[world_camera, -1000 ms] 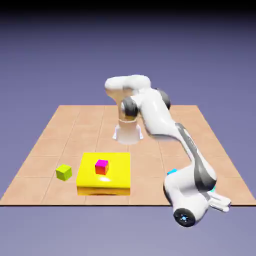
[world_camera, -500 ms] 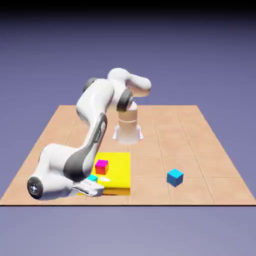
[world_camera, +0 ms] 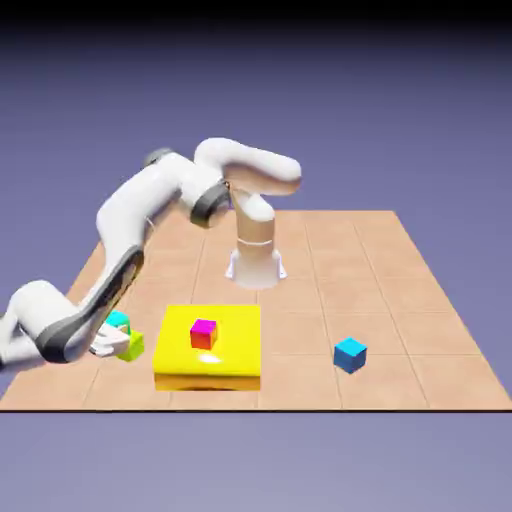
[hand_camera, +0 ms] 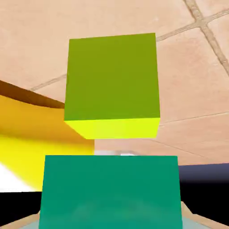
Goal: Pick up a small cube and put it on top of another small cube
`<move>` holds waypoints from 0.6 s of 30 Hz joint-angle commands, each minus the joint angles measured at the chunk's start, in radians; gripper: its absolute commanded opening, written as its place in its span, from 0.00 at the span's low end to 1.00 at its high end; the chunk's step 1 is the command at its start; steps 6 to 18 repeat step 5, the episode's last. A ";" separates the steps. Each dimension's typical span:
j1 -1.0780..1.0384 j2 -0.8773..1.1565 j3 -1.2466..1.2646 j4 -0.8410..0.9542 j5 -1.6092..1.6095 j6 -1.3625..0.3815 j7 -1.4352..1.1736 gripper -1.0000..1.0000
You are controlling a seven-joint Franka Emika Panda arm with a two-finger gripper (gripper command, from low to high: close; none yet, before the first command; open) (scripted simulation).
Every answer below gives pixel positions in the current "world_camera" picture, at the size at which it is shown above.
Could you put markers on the small magenta cube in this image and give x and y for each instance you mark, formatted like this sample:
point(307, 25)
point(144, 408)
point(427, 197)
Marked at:
point(203, 334)

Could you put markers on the small lime green cube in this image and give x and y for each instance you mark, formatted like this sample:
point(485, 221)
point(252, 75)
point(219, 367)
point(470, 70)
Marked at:
point(134, 347)

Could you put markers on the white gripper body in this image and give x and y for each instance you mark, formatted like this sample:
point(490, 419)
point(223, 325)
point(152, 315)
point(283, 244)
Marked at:
point(107, 340)

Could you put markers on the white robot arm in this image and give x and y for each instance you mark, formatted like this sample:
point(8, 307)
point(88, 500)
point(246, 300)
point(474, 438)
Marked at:
point(132, 208)

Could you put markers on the small cyan cube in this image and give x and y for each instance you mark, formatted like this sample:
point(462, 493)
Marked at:
point(117, 319)

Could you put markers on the small blue cube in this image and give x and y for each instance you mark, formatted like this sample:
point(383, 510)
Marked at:
point(350, 355)

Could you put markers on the large yellow box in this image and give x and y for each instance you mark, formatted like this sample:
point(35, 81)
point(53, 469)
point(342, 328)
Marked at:
point(224, 352)

